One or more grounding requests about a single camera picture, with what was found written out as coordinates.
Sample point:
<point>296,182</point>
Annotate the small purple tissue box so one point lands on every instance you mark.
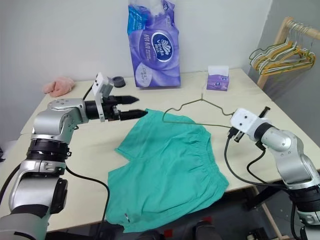
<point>217,83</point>

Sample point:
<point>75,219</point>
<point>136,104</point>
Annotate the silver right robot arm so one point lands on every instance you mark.
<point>282,142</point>

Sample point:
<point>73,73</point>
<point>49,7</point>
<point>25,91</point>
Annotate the dark rounded shape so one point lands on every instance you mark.
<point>206,228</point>

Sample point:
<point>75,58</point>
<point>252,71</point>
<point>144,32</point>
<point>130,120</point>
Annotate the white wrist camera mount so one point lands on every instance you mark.
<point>100,83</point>
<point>246,120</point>

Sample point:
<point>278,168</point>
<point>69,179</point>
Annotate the wooden table leg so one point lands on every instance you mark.
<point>272,217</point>

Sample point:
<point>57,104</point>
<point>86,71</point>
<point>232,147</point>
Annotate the dark round cap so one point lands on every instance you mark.
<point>118,81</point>

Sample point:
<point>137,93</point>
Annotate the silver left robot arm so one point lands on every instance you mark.
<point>50,120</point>

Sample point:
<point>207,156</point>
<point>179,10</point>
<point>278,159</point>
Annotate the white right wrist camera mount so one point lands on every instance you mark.
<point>246,120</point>

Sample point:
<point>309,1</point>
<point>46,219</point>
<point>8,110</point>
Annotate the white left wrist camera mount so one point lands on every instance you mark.
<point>100,83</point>

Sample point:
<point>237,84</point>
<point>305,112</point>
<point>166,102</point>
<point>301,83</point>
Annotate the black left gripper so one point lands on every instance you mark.
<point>110,108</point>

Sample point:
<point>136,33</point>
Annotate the wooden clothes rack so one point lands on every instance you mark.
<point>281,32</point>

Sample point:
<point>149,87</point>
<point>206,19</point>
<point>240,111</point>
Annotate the black table bracket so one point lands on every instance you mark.
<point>262,196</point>

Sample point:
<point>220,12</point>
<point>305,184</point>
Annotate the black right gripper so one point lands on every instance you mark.
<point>235,133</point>

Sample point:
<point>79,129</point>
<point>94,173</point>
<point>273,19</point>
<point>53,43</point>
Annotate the green shorts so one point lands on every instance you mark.
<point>162,162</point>

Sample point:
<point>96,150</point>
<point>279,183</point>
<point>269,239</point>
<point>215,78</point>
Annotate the large purple tissue pack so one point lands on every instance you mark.
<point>155,50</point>

